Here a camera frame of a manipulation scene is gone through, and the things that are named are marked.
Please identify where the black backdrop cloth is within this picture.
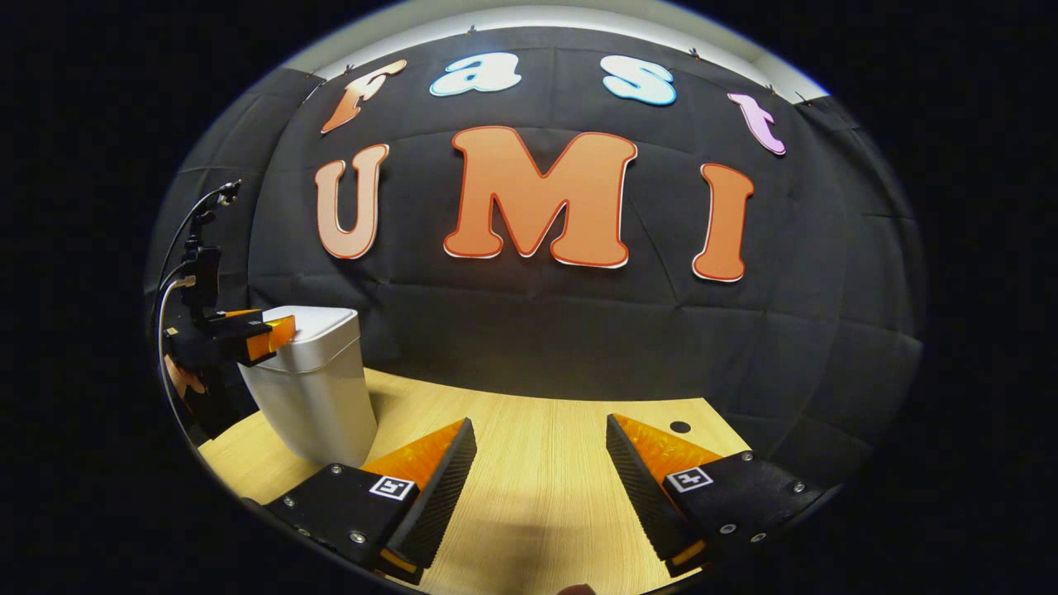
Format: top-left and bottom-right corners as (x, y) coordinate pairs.
(147, 26), (927, 488)

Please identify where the white cable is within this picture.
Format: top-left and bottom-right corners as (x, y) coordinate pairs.
(155, 277), (199, 447)

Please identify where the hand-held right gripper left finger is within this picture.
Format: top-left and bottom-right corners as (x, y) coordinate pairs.
(264, 418), (479, 588)

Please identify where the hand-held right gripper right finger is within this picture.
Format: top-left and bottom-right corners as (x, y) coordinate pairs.
(606, 413), (827, 579)

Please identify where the wooden desktop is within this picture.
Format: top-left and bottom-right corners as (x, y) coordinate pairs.
(198, 368), (753, 595)

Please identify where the white desktop garbage bin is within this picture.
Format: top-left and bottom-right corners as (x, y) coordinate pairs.
(238, 306), (379, 468)

